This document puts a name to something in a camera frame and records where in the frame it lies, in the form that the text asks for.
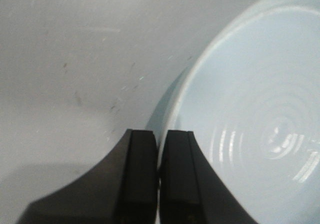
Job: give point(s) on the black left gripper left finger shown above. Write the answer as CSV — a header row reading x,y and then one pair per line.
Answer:
x,y
121,189

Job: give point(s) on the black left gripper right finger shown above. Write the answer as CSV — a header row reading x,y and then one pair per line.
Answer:
x,y
190,190

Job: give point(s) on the light blue round plate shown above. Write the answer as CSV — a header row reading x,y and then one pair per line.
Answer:
x,y
252,101

